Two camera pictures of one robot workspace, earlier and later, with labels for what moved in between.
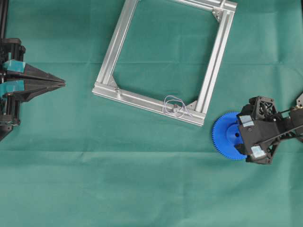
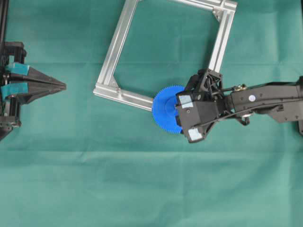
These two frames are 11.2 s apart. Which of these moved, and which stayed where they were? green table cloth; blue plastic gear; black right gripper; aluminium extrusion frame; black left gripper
Moved: blue plastic gear; black right gripper
Stayed: aluminium extrusion frame; black left gripper; green table cloth
